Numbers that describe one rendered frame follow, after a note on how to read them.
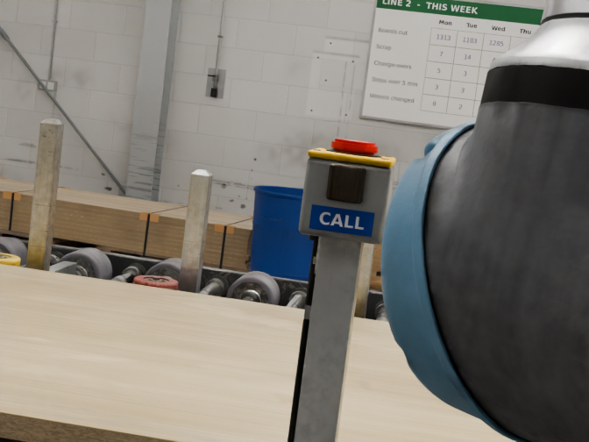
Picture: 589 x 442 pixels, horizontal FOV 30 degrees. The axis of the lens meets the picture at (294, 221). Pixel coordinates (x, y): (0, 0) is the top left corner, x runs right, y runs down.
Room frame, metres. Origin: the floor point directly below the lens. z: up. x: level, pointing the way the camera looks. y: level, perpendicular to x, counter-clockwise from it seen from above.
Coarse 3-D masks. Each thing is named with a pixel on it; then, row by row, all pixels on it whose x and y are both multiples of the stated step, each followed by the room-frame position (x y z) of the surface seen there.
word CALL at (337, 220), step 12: (312, 204) 0.90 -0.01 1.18; (312, 216) 0.90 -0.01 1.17; (324, 216) 0.90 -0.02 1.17; (336, 216) 0.90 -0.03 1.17; (348, 216) 0.90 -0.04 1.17; (360, 216) 0.89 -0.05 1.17; (372, 216) 0.89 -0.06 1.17; (312, 228) 0.90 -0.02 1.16; (324, 228) 0.90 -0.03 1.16; (336, 228) 0.90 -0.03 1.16; (348, 228) 0.90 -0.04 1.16; (360, 228) 0.89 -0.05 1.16; (372, 228) 0.89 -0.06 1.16
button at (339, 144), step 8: (336, 144) 0.92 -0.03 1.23; (344, 144) 0.91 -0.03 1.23; (352, 144) 0.91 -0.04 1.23; (360, 144) 0.91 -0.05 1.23; (368, 144) 0.92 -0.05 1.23; (344, 152) 0.92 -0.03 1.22; (352, 152) 0.91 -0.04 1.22; (360, 152) 0.91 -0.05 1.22; (368, 152) 0.91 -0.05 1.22; (376, 152) 0.92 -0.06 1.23
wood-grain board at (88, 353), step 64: (0, 320) 1.52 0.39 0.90; (64, 320) 1.57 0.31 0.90; (128, 320) 1.62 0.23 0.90; (192, 320) 1.68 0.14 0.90; (256, 320) 1.74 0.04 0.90; (0, 384) 1.21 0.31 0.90; (64, 384) 1.24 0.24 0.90; (128, 384) 1.28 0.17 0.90; (192, 384) 1.31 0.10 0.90; (256, 384) 1.35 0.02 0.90; (384, 384) 1.43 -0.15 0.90
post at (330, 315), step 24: (336, 240) 0.91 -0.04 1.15; (312, 264) 0.93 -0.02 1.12; (336, 264) 0.91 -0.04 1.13; (360, 264) 0.94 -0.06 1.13; (312, 288) 0.93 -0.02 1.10; (336, 288) 0.91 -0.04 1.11; (312, 312) 0.92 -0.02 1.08; (336, 312) 0.91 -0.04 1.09; (312, 336) 0.92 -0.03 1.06; (336, 336) 0.91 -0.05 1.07; (312, 360) 0.91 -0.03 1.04; (336, 360) 0.91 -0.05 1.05; (312, 384) 0.91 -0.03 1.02; (336, 384) 0.91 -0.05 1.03; (312, 408) 0.91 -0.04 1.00; (336, 408) 0.91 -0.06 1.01; (288, 432) 0.93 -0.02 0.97; (312, 432) 0.91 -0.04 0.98; (336, 432) 0.91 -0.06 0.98
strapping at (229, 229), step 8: (8, 192) 7.35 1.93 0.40; (16, 192) 7.36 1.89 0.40; (176, 208) 7.62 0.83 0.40; (144, 216) 7.12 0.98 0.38; (152, 216) 7.11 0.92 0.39; (248, 216) 7.70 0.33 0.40; (216, 224) 7.02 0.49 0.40; (232, 224) 7.11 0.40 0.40; (224, 232) 6.99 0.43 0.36; (232, 232) 6.98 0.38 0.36; (224, 240) 6.99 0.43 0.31; (144, 248) 7.11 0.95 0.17
